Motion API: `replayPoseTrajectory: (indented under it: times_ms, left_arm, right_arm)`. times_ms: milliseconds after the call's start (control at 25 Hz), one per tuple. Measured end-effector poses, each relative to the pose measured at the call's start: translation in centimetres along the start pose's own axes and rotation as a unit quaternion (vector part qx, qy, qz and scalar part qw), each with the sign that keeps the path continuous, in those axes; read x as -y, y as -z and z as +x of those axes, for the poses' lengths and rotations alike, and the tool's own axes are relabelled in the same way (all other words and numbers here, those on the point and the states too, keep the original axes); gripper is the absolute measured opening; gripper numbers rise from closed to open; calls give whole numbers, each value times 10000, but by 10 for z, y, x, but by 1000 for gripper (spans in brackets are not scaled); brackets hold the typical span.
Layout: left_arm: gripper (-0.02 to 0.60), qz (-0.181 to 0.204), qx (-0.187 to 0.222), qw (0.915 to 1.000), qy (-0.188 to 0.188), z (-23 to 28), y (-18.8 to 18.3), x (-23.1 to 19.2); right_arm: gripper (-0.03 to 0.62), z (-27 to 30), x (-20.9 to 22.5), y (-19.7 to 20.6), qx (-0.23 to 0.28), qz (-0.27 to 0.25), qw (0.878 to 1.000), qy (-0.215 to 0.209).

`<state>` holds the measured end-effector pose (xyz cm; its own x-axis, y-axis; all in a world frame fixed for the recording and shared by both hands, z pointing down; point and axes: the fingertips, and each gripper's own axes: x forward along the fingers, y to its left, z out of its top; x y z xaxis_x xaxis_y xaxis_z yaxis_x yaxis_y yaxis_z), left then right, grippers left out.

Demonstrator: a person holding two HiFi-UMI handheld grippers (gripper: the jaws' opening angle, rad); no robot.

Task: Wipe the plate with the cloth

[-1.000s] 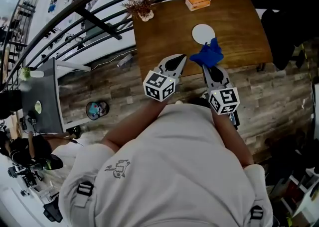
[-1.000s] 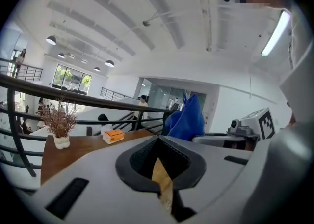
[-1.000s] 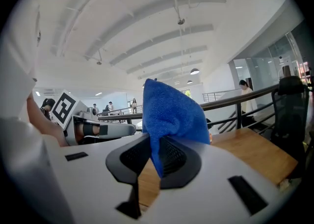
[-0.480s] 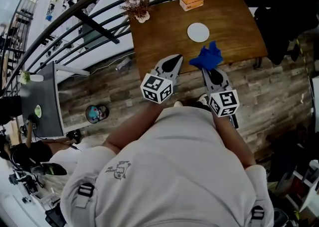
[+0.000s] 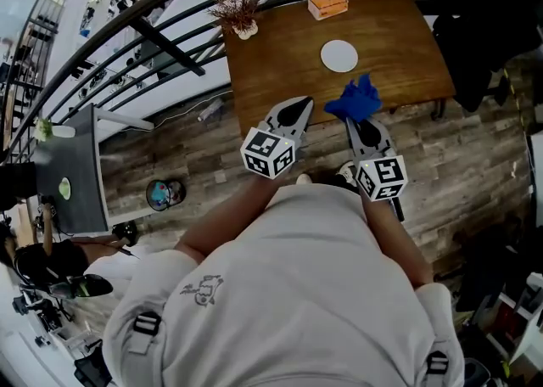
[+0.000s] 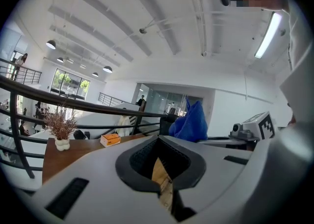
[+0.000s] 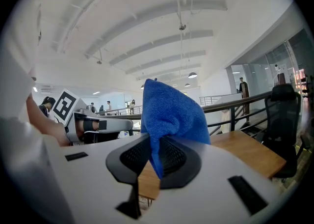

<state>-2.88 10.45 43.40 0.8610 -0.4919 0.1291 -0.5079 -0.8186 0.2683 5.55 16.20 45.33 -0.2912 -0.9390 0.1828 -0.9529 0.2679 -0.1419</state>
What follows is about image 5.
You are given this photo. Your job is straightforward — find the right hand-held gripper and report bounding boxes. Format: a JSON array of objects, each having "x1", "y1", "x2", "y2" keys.
[{"x1": 345, "y1": 118, "x2": 409, "y2": 203}]

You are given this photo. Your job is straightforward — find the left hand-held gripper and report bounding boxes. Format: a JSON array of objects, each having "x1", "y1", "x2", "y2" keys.
[{"x1": 240, "y1": 96, "x2": 315, "y2": 181}]

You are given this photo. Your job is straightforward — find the blue cloth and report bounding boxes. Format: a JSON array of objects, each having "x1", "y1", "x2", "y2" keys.
[{"x1": 324, "y1": 74, "x2": 383, "y2": 123}]

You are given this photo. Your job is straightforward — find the white round plate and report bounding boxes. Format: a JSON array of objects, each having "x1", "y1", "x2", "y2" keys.
[{"x1": 320, "y1": 39, "x2": 360, "y2": 74}]

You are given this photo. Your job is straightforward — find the person's left forearm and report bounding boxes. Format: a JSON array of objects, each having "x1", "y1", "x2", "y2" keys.
[{"x1": 173, "y1": 172, "x2": 289, "y2": 266}]

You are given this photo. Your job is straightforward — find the person's right forearm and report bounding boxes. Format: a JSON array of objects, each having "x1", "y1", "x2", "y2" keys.
[{"x1": 360, "y1": 196, "x2": 434, "y2": 289}]

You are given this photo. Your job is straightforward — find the person's right shoe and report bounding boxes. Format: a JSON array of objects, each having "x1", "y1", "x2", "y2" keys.
[{"x1": 338, "y1": 160, "x2": 357, "y2": 185}]

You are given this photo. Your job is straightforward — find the person's black trousers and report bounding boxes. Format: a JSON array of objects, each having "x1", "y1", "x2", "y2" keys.
[{"x1": 316, "y1": 171, "x2": 361, "y2": 195}]

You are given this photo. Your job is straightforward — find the clear plastic bottle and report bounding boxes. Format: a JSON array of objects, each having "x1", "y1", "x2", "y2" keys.
[{"x1": 197, "y1": 98, "x2": 225, "y2": 122}]

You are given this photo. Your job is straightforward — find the dried plant in white vase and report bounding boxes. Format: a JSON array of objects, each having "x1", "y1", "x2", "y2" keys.
[{"x1": 206, "y1": 0, "x2": 260, "y2": 42}]

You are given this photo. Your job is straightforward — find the orange tissue box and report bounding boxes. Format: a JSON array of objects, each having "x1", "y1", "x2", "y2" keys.
[{"x1": 307, "y1": 0, "x2": 350, "y2": 21}]

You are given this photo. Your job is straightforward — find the black metal railing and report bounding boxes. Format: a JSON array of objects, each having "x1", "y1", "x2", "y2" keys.
[{"x1": 0, "y1": 0, "x2": 543, "y2": 165}]

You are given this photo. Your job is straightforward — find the person's white shirt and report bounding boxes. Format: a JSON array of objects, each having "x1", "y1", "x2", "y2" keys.
[{"x1": 103, "y1": 183, "x2": 466, "y2": 387}]

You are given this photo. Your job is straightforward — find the green plant in white vase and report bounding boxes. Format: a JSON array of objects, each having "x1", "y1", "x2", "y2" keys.
[{"x1": 33, "y1": 117, "x2": 76, "y2": 143}]

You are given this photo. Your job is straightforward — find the black wire waste bin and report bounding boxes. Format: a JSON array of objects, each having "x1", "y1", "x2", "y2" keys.
[{"x1": 145, "y1": 179, "x2": 187, "y2": 211}]

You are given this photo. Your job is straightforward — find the black strap buckle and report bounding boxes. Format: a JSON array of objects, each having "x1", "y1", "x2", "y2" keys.
[
  {"x1": 425, "y1": 351, "x2": 450, "y2": 376},
  {"x1": 132, "y1": 311, "x2": 162, "y2": 337}
]

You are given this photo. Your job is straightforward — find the grey desk with white frame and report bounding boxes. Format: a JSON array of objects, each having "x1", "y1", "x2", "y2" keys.
[{"x1": 33, "y1": 103, "x2": 156, "y2": 236}]

